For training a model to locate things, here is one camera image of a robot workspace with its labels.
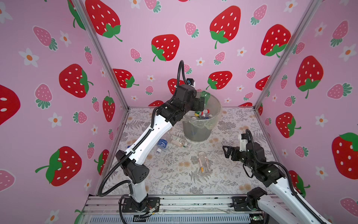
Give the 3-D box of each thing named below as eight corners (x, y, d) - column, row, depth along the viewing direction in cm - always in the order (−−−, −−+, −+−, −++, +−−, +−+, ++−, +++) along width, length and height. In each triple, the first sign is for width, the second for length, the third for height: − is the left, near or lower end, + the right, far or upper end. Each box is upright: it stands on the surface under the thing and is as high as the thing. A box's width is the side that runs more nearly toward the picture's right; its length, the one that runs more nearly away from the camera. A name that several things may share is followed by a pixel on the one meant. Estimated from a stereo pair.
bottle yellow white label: (200, 176, 86) (201, 174, 82) (196, 155, 95) (197, 151, 91) (210, 175, 86) (212, 172, 82) (206, 154, 95) (207, 150, 91)
